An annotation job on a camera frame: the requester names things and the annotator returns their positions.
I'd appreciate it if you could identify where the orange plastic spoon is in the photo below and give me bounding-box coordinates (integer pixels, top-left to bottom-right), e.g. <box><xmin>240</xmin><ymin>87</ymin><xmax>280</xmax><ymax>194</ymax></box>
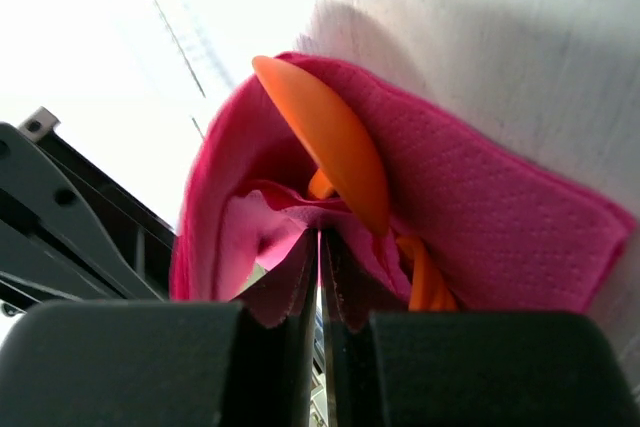
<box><xmin>252</xmin><ymin>56</ymin><xmax>390</xmax><ymax>237</ymax></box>

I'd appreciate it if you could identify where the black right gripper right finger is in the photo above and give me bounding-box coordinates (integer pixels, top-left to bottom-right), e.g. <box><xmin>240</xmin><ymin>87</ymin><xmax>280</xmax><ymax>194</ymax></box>
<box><xmin>319</xmin><ymin>230</ymin><xmax>639</xmax><ymax>426</ymax></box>

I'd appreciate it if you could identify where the orange plastic fork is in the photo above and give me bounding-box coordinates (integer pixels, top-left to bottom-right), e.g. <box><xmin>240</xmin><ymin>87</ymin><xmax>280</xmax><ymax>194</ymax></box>
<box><xmin>395</xmin><ymin>236</ymin><xmax>459</xmax><ymax>312</ymax></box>

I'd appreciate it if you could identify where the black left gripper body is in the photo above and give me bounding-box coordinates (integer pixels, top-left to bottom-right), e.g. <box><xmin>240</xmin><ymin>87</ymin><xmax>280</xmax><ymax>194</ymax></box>
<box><xmin>1</xmin><ymin>108</ymin><xmax>175</xmax><ymax>317</ymax></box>

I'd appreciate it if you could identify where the pink paper napkin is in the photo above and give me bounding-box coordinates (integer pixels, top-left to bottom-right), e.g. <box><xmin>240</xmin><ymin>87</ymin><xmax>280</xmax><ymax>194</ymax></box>
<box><xmin>170</xmin><ymin>52</ymin><xmax>636</xmax><ymax>312</ymax></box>

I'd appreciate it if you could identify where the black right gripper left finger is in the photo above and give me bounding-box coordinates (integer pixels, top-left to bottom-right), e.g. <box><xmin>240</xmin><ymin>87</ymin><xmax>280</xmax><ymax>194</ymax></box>
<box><xmin>1</xmin><ymin>230</ymin><xmax>318</xmax><ymax>426</ymax></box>

